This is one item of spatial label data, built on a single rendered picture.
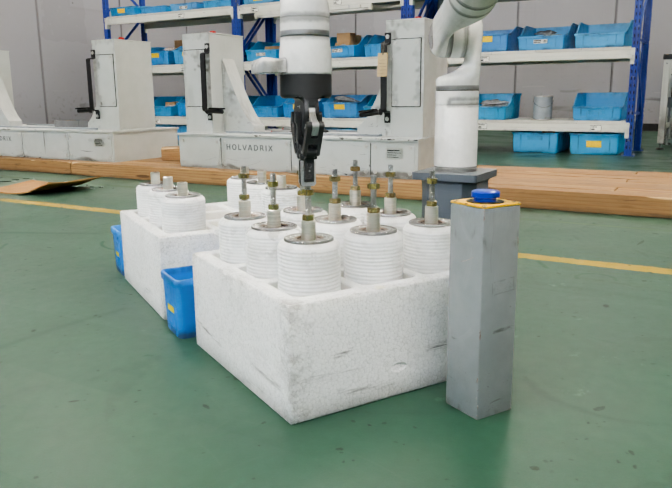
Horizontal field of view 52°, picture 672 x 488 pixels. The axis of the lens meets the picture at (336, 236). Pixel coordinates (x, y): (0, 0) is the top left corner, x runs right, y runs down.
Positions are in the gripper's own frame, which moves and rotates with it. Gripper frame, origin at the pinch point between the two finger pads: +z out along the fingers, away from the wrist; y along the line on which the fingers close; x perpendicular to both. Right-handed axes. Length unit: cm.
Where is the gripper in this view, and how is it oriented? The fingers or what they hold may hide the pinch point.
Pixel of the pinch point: (307, 172)
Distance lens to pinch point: 101.6
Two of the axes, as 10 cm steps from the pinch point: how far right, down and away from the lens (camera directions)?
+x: -9.7, 0.6, -2.5
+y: -2.5, -1.9, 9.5
